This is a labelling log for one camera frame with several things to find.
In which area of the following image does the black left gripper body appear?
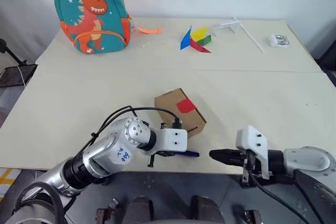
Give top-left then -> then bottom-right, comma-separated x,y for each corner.
146,151 -> 176,168

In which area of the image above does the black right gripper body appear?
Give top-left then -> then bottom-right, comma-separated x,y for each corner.
237,149 -> 264,183

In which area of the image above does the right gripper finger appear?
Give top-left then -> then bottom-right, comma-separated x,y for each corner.
209,154 -> 241,168
209,149 -> 241,159

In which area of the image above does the brown cardboard box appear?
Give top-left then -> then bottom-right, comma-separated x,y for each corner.
154,87 -> 207,140

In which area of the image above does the red tape patch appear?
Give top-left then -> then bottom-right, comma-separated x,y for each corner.
176,99 -> 196,114

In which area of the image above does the dark rounded shape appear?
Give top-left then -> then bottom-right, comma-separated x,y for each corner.
123,195 -> 154,224
190,195 -> 225,224

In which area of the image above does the small white plastic device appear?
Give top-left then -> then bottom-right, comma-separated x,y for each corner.
269,34 -> 291,49

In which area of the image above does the teal dinosaur backpack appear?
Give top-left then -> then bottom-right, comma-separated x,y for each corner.
54,0 -> 163,55

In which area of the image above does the black mesh tray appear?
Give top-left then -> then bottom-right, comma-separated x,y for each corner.
0,63 -> 38,89

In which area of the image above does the black stand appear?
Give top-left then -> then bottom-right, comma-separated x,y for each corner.
0,38 -> 37,68

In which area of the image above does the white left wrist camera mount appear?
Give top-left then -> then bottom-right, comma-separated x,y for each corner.
141,128 -> 188,157

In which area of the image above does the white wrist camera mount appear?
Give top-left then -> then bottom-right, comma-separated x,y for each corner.
141,128 -> 188,157
235,125 -> 271,180

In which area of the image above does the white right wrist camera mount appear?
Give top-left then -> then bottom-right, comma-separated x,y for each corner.
235,125 -> 271,180

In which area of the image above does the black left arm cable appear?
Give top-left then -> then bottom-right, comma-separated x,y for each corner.
90,105 -> 182,141

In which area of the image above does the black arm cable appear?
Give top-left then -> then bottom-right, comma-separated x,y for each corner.
250,171 -> 325,224
90,105 -> 182,141

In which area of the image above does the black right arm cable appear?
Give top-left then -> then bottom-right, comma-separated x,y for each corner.
250,171 -> 325,224

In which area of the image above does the rusty metal bracket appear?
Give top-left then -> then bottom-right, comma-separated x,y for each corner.
96,199 -> 119,224
243,209 -> 264,224

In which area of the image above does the white plastic stick frame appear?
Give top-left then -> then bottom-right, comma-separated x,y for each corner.
211,16 -> 266,54

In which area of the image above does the thin white cable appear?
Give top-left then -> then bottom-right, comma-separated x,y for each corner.
17,65 -> 27,88

